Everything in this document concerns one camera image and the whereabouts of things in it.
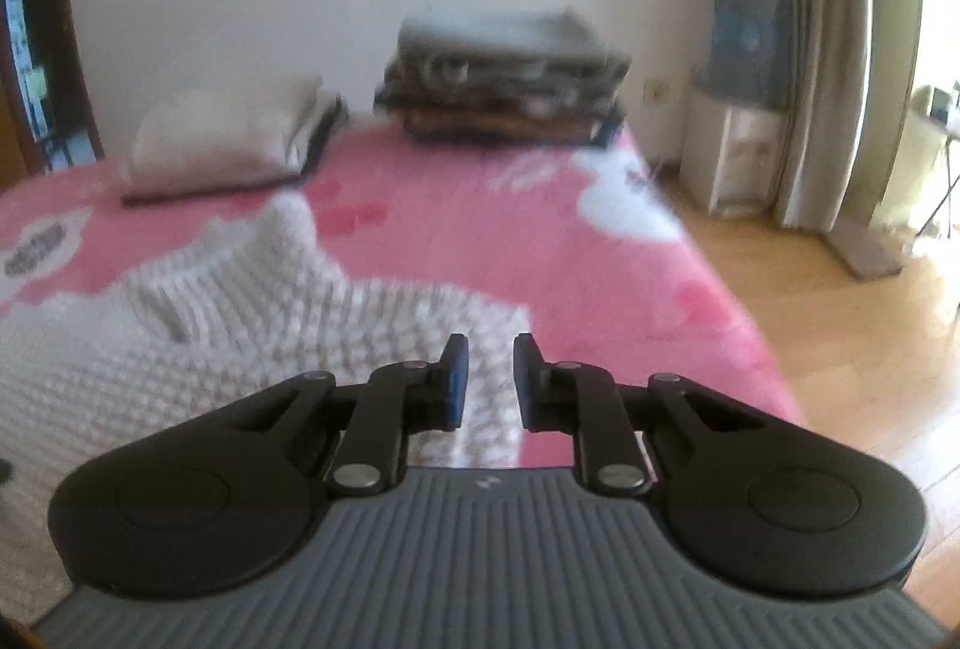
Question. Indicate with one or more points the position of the pink floral blanket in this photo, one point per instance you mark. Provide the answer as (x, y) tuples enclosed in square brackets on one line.
[(525, 229)]

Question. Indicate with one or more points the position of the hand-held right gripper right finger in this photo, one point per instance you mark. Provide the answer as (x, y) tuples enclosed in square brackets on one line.
[(525, 386)]

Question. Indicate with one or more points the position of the beige white houndstooth knit cardigan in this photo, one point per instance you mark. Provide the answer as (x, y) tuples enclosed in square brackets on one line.
[(225, 334)]

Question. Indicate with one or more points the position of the white water dispenser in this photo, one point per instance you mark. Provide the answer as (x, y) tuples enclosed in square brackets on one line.
[(731, 162)]

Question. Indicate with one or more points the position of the folded beige clothes stack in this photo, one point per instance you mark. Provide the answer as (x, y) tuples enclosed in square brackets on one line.
[(319, 147)]

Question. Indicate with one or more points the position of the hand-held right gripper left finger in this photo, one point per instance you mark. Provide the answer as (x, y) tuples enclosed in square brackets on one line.
[(456, 386)]

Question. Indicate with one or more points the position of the brown board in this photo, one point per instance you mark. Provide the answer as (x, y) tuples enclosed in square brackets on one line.
[(862, 248)]

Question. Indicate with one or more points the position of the beige curtain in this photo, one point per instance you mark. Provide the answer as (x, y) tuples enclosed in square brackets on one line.
[(832, 19)]

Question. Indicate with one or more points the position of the blue water bottle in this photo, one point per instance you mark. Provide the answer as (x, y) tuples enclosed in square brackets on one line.
[(754, 38)]

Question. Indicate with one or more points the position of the folding table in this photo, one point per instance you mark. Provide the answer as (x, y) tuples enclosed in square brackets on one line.
[(922, 169)]

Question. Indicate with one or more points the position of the stack of folded clothes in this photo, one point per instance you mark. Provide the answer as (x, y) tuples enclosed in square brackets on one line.
[(502, 72)]

